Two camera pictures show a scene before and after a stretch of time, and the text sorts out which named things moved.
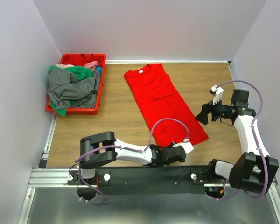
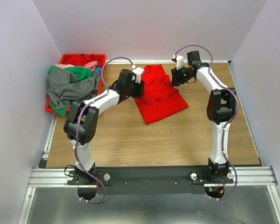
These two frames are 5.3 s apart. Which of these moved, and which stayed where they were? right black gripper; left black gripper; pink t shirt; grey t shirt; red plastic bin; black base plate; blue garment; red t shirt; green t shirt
Moved: red t shirt; left black gripper; right black gripper
Stayed: red plastic bin; blue garment; grey t shirt; green t shirt; pink t shirt; black base plate
